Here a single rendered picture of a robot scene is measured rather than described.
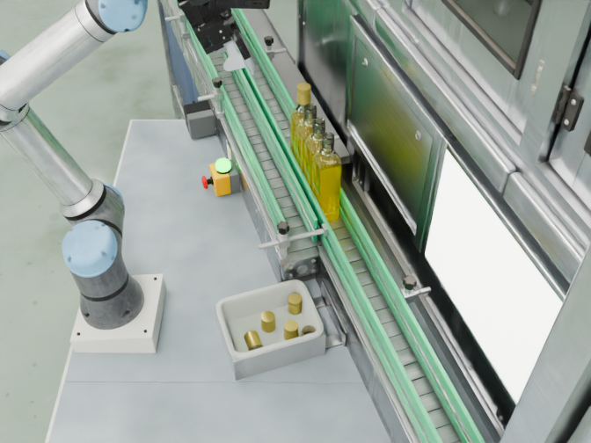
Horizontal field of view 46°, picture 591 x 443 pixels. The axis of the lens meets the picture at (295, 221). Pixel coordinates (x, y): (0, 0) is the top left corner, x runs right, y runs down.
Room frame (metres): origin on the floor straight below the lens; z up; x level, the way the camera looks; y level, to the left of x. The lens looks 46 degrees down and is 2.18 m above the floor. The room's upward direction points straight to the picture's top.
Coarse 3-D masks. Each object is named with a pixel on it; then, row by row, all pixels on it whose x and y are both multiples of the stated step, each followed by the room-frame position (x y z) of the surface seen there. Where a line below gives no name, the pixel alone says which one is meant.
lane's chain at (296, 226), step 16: (224, 80) 1.85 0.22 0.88; (240, 96) 1.77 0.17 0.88; (240, 112) 1.69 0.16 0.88; (256, 128) 1.61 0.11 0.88; (256, 144) 1.54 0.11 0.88; (272, 160) 1.47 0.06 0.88; (272, 176) 1.41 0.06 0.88; (288, 192) 1.34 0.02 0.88; (288, 208) 1.28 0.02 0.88; (288, 224) 1.22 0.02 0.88; (304, 224) 1.22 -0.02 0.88; (304, 240) 1.17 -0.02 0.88
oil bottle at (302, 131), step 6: (300, 126) 1.37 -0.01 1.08; (306, 126) 1.36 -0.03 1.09; (312, 126) 1.35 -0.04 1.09; (300, 132) 1.36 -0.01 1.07; (306, 132) 1.34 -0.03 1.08; (312, 132) 1.34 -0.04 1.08; (300, 138) 1.35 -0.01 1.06; (300, 144) 1.35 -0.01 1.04; (300, 150) 1.35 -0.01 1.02; (300, 156) 1.35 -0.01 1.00; (300, 162) 1.35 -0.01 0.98
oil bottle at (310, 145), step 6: (306, 138) 1.32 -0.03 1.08; (312, 138) 1.31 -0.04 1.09; (306, 144) 1.31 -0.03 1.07; (312, 144) 1.29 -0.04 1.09; (318, 144) 1.29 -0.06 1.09; (306, 150) 1.31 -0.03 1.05; (312, 150) 1.28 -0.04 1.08; (306, 156) 1.31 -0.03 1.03; (312, 156) 1.28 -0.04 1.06; (306, 162) 1.31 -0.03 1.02; (312, 162) 1.28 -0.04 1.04; (306, 168) 1.31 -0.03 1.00; (306, 174) 1.31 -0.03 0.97
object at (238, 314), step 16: (272, 288) 1.05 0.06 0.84; (288, 288) 1.06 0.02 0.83; (304, 288) 1.05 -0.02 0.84; (224, 304) 1.01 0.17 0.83; (240, 304) 1.02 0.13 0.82; (256, 304) 1.03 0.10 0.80; (272, 304) 1.04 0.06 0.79; (304, 304) 1.02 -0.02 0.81; (224, 320) 1.00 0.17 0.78; (240, 320) 1.01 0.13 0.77; (256, 320) 1.01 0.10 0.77; (304, 320) 1.01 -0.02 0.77; (320, 320) 0.96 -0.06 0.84; (224, 336) 0.91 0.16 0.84; (240, 336) 0.96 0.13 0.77; (272, 336) 0.96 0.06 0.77; (304, 336) 0.91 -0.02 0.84; (240, 352) 0.91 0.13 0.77; (256, 352) 0.87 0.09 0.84
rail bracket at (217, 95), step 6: (216, 78) 1.67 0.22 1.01; (216, 84) 1.66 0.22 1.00; (222, 84) 1.67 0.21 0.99; (216, 90) 1.66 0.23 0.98; (204, 96) 1.66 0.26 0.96; (210, 96) 1.66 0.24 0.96; (216, 96) 1.65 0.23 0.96; (222, 96) 1.66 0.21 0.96; (216, 102) 1.66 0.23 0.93; (222, 108) 1.67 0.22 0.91; (216, 114) 1.65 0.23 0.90; (222, 114) 1.66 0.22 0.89
